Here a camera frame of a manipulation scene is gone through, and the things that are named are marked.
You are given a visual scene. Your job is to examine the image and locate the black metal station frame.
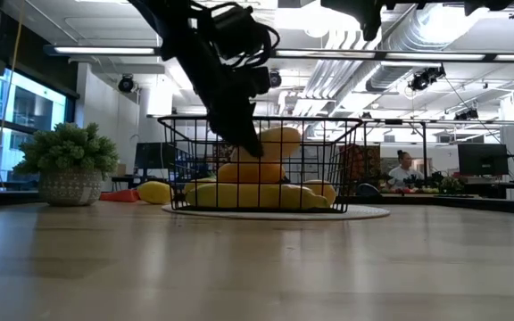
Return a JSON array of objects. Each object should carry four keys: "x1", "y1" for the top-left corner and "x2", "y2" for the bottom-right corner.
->
[{"x1": 361, "y1": 118, "x2": 428, "y2": 191}]

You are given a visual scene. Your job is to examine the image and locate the small green plant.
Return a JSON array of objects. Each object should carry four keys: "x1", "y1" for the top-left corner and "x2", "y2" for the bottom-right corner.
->
[{"x1": 438, "y1": 176, "x2": 462, "y2": 195}]

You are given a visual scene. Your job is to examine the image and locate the white round woven placemat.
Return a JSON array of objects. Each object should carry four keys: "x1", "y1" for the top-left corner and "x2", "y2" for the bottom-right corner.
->
[{"x1": 162, "y1": 203, "x2": 391, "y2": 221}]

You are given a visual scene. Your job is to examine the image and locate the black track light cluster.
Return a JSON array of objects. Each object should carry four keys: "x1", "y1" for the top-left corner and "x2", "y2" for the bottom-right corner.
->
[
  {"x1": 454, "y1": 108, "x2": 480, "y2": 122},
  {"x1": 407, "y1": 65, "x2": 447, "y2": 93}
]

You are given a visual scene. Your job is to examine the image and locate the black wire basket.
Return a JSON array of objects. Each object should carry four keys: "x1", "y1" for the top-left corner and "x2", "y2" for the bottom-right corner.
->
[{"x1": 157, "y1": 115, "x2": 364, "y2": 214}]

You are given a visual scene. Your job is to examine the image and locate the yellow banana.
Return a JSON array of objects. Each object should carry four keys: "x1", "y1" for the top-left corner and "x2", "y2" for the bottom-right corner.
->
[{"x1": 184, "y1": 182, "x2": 330, "y2": 210}]

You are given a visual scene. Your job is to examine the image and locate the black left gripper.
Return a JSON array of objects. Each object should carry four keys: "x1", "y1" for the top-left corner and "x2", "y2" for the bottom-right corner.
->
[{"x1": 171, "y1": 44, "x2": 271, "y2": 158}]

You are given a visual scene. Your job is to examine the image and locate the black overhead light bar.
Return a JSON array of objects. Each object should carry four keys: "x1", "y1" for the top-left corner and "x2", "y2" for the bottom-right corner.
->
[{"x1": 42, "y1": 44, "x2": 514, "y2": 64}]

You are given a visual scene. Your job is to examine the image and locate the orange mango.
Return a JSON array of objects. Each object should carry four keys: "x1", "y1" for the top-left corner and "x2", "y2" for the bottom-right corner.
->
[
  {"x1": 218, "y1": 162, "x2": 286, "y2": 185},
  {"x1": 229, "y1": 126, "x2": 303, "y2": 164}
]

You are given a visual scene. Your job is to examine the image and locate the orange-yellow round fruit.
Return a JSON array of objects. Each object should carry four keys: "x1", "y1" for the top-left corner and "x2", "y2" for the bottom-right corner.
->
[{"x1": 302, "y1": 178, "x2": 338, "y2": 207}]

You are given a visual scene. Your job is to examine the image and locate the black computer monitor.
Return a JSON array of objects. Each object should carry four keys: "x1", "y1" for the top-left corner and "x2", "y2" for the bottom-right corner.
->
[
  {"x1": 457, "y1": 143, "x2": 510, "y2": 177},
  {"x1": 133, "y1": 142, "x2": 177, "y2": 171}
]

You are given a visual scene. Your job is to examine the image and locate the black metal table frame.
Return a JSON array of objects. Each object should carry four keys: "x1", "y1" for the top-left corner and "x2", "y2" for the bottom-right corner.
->
[{"x1": 0, "y1": 189, "x2": 514, "y2": 217}]

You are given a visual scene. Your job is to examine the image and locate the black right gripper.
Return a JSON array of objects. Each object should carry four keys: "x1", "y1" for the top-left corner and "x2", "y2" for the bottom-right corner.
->
[{"x1": 321, "y1": 0, "x2": 514, "y2": 42}]

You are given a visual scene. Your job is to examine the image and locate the yellow lemon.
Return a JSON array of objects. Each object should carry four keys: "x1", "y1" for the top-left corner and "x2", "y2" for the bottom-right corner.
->
[
  {"x1": 137, "y1": 180, "x2": 174, "y2": 206},
  {"x1": 183, "y1": 177, "x2": 219, "y2": 193}
]

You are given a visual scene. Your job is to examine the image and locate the yellow cable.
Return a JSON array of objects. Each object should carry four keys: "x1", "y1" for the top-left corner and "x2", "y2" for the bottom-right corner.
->
[{"x1": 5, "y1": 0, "x2": 25, "y2": 130}]

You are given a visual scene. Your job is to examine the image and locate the person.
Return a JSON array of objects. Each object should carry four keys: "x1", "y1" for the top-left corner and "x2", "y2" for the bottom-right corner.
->
[{"x1": 385, "y1": 149, "x2": 426, "y2": 192}]

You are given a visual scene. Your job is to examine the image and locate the silver ventilation duct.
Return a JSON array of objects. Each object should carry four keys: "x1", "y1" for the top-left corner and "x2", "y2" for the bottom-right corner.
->
[{"x1": 366, "y1": 2, "x2": 468, "y2": 94}]

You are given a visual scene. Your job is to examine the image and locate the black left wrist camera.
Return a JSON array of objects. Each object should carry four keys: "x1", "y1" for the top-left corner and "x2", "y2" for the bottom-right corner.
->
[{"x1": 211, "y1": 2, "x2": 281, "y2": 62}]

